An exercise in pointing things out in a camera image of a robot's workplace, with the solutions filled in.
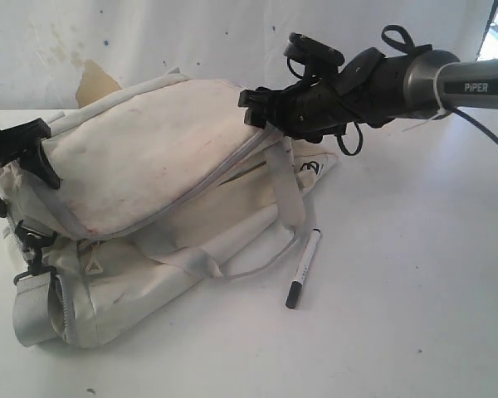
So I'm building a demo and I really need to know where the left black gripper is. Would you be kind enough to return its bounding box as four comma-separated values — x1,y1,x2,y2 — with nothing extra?
0,118,61,190

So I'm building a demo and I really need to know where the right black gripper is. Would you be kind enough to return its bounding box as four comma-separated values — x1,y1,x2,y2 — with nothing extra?
237,78,359,143

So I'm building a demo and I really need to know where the white fabric duffel bag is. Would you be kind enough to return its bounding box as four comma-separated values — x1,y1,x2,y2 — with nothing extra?
0,70,338,348

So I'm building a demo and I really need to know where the white marker with black cap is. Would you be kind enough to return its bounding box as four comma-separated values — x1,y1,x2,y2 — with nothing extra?
286,228,321,309

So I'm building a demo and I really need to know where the right silver black robot arm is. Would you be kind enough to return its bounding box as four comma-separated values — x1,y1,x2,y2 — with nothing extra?
238,47,498,143

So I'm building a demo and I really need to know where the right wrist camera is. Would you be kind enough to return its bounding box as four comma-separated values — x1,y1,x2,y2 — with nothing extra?
283,32,344,67

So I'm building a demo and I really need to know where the black plastic strap clip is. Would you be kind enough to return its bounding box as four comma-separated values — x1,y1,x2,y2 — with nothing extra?
13,221,58,286

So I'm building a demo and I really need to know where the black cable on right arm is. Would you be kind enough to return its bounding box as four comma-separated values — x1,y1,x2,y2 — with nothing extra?
281,24,498,163

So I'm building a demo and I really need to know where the grey webbing shoulder strap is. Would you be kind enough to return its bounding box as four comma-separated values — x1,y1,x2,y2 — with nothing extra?
12,271,63,347

